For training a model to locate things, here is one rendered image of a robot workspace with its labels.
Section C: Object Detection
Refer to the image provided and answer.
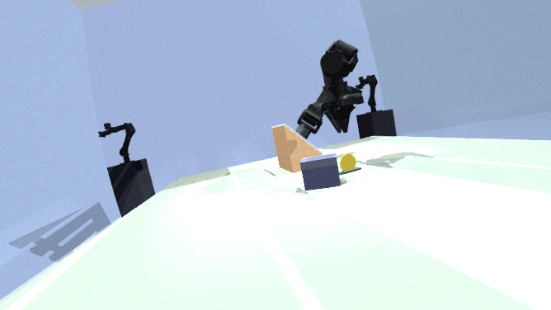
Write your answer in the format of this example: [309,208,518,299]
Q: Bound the thin gold coin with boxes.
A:
[340,153,356,171]

